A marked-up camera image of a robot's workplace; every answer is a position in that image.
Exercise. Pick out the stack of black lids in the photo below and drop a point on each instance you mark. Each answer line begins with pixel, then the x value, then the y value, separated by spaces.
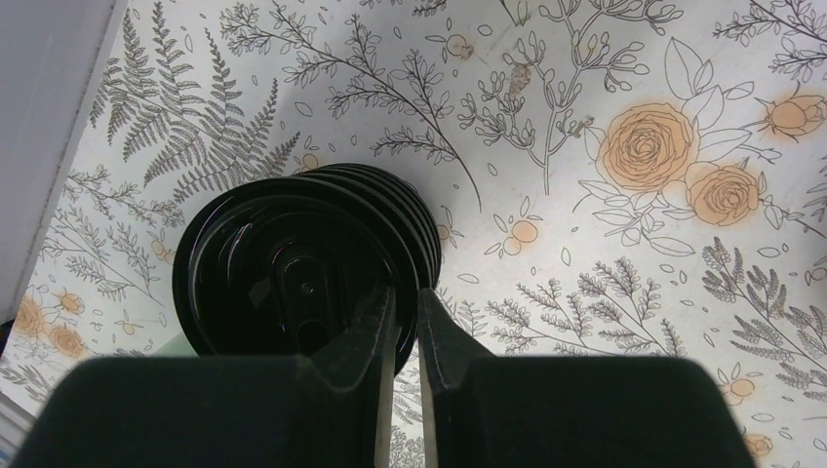
pixel 279 266

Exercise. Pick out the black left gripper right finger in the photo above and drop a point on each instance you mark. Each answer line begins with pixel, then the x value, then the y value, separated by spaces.
pixel 446 353

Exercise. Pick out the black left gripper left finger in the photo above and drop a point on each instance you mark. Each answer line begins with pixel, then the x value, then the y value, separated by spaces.
pixel 350 389

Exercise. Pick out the floral table mat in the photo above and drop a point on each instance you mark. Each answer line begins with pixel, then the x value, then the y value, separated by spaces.
pixel 606 177

